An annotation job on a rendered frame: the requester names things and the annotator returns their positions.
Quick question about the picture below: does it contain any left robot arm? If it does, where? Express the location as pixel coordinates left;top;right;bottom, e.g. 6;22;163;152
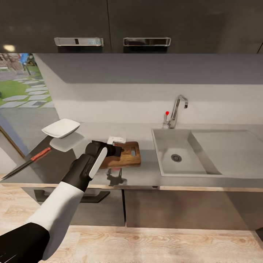
0;136;126;263

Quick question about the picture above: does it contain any cutting board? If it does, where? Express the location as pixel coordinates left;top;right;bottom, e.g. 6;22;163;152
100;141;141;167

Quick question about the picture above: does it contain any parer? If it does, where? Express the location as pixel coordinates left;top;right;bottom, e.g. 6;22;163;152
4;147;51;178

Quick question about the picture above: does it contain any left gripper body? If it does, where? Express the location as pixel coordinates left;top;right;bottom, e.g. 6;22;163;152
108;144;122;157

